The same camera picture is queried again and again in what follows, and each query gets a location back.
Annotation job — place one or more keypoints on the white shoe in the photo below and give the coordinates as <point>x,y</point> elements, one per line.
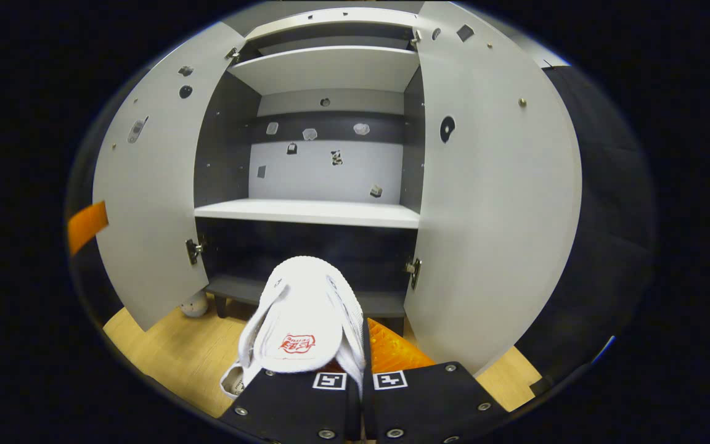
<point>306,308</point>

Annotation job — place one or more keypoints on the grey cabinet door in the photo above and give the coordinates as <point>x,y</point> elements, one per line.
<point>151,216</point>
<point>497,203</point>

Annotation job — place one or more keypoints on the black backdrop cloth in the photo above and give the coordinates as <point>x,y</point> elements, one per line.
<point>601,234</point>

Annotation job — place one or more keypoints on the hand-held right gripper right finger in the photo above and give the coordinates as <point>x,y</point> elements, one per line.
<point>429,401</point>

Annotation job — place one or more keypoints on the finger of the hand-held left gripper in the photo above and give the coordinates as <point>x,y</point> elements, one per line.
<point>87,225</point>

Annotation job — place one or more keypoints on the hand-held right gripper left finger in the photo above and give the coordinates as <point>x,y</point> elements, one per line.
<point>293,407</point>

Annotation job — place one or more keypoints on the white round ornament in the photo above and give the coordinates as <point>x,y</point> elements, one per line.
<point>195,304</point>

